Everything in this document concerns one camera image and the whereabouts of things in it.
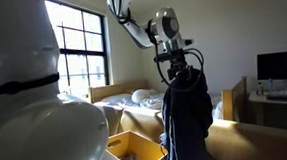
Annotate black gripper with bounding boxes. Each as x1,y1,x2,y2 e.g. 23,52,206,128
166,57,195,81

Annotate black hooded sweatshirt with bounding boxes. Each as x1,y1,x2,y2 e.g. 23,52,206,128
156,67,217,160

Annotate tan leather couch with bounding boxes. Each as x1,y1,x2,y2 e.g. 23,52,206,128
94,90,287,160

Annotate rumpled white bed sheets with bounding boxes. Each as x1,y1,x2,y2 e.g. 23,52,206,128
100,84,225,127

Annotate white pillow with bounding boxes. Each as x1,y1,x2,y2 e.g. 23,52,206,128
130,88,152,105

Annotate clear bottle on desk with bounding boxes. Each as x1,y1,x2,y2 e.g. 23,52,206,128
255,81,265,96

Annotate white desk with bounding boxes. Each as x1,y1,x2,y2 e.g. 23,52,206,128
247,88,287,142

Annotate open cardboard box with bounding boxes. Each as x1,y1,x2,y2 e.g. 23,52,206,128
105,128,169,160

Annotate slim blue cap bottle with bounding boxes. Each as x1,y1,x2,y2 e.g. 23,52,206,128
267,77,274,91

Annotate black computer monitor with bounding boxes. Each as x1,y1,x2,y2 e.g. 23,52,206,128
255,50,287,82

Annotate black framed window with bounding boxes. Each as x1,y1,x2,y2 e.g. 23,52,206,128
43,0,111,100

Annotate dark keyboard on desk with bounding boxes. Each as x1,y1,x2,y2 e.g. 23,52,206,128
265,90,287,104

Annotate black strap on arm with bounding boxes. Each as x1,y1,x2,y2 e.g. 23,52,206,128
0,72,61,97

